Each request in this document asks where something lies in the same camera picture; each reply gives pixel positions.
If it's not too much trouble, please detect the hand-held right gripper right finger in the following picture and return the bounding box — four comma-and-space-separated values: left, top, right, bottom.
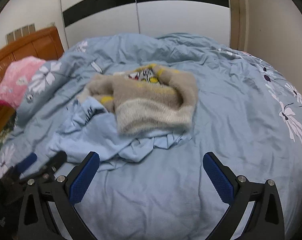
203, 152, 285, 240

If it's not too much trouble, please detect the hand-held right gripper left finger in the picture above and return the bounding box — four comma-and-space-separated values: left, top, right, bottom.
17, 151, 101, 240

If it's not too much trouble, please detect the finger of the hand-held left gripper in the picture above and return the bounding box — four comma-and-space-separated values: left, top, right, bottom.
44, 151, 68, 173
15, 153, 38, 175

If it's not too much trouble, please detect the light blue garment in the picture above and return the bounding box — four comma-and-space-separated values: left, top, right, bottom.
46, 96, 193, 172

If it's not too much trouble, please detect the beige fuzzy sweater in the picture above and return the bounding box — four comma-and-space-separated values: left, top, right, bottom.
76, 64, 199, 135

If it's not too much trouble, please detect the green patterned bed sheet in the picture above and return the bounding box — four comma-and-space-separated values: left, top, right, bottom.
0, 111, 18, 159

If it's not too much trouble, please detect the blue floral duvet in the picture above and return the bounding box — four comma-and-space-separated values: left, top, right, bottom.
0, 32, 302, 240

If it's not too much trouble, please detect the pink pillow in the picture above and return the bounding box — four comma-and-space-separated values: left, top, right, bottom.
0, 57, 47, 110

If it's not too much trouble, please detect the wooden headboard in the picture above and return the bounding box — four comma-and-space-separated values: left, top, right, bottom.
0, 27, 65, 140

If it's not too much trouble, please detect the white wardrobe with black stripe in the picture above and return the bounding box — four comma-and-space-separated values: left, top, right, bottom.
60, 0, 232, 50

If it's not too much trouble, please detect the wooden door frame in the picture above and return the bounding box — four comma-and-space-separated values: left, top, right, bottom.
227, 0, 253, 53

